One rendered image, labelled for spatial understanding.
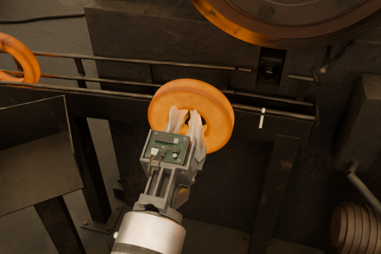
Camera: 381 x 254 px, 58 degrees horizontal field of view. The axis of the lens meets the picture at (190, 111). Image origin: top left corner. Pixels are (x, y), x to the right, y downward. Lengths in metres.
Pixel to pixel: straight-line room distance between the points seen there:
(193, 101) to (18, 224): 1.15
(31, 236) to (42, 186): 0.69
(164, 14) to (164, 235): 0.55
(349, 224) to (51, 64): 1.99
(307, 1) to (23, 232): 1.33
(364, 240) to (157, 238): 0.57
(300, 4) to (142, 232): 0.41
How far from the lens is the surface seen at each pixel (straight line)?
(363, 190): 0.90
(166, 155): 0.49
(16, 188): 0.89
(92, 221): 1.49
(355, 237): 0.91
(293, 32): 0.69
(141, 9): 0.89
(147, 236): 0.46
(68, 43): 2.61
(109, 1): 0.95
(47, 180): 0.87
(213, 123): 0.59
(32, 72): 1.05
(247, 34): 0.72
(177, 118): 0.58
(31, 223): 1.58
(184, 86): 0.57
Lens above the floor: 1.25
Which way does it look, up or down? 42 degrees down
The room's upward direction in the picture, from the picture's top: straight up
